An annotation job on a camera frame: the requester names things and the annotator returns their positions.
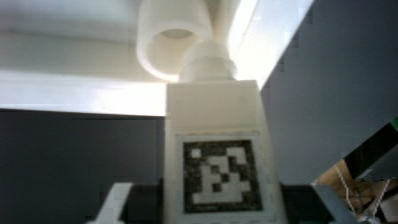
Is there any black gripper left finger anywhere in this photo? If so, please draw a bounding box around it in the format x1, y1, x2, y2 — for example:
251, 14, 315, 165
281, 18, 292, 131
86, 182, 162, 224

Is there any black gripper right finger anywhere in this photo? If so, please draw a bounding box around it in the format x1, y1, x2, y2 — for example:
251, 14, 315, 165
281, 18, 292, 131
283, 185, 333, 224

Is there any white table leg with tag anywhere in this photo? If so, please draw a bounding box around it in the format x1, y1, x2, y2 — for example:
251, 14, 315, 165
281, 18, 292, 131
164, 41, 288, 224

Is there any white square tabletop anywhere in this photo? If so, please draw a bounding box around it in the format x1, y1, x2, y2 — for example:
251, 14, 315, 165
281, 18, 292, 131
0, 0, 315, 116

